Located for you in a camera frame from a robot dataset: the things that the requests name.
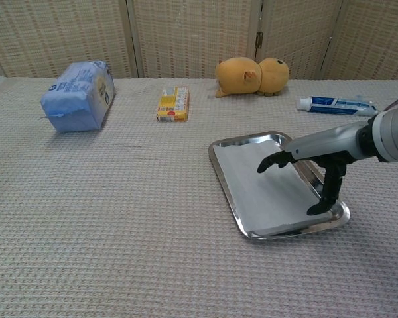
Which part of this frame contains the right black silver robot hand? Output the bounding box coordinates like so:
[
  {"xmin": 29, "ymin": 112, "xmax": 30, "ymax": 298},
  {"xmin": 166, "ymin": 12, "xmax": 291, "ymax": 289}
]
[{"xmin": 257, "ymin": 119, "xmax": 369, "ymax": 216}]

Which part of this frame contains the white paper sheet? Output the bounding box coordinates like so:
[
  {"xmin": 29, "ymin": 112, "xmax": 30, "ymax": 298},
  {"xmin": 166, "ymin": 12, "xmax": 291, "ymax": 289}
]
[{"xmin": 213, "ymin": 138, "xmax": 332, "ymax": 233}]

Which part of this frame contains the metal rectangular tray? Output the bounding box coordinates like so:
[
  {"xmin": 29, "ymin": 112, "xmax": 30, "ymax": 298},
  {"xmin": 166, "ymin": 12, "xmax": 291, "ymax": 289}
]
[{"xmin": 207, "ymin": 131, "xmax": 351, "ymax": 240}]

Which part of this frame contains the white blue toothpaste tube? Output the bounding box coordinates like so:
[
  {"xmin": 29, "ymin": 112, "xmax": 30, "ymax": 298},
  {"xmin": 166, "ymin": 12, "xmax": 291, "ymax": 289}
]
[{"xmin": 295, "ymin": 95, "xmax": 379, "ymax": 117}]

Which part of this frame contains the yellow plush duck toy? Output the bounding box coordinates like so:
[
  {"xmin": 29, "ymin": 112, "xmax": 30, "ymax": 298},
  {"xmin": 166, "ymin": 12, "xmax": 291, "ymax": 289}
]
[{"xmin": 214, "ymin": 56, "xmax": 291, "ymax": 99}]

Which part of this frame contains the yellow small carton box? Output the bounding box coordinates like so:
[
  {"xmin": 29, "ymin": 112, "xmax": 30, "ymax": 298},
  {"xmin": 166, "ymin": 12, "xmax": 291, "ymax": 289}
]
[{"xmin": 156, "ymin": 86, "xmax": 190, "ymax": 123}]

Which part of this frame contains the beige woven folding screen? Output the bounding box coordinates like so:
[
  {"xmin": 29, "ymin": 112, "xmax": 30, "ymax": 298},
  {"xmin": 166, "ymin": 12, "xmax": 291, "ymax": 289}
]
[{"xmin": 0, "ymin": 0, "xmax": 398, "ymax": 81}]

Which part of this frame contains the beige woven tablecloth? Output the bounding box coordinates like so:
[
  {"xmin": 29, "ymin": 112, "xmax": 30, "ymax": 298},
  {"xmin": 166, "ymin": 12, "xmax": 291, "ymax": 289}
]
[{"xmin": 0, "ymin": 75, "xmax": 398, "ymax": 318}]

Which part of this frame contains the blue wet wipes pack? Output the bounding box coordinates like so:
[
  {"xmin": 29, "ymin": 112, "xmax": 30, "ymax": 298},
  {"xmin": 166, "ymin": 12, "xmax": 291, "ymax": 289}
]
[{"xmin": 40, "ymin": 60, "xmax": 116, "ymax": 133}]

